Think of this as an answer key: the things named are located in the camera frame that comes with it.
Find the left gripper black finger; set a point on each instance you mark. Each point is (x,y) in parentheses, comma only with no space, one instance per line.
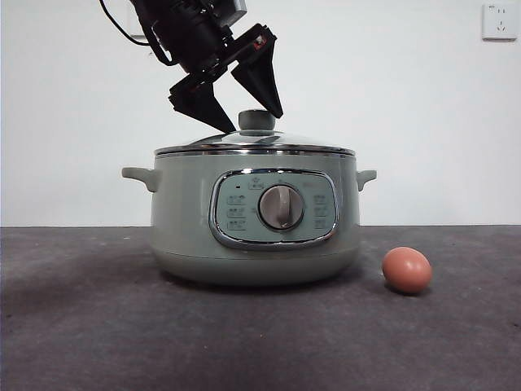
(201,104)
(260,77)

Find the glass lid with green knob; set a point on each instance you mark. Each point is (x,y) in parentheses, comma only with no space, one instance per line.
(254,120)

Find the brown egg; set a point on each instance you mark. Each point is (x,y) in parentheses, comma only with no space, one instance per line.
(407,269)

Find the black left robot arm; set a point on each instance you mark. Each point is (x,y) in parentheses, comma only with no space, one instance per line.
(152,16)

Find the sage green electric cooking pot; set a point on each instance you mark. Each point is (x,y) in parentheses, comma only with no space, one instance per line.
(183,228)

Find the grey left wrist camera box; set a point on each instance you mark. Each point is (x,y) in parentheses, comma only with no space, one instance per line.
(234,10)

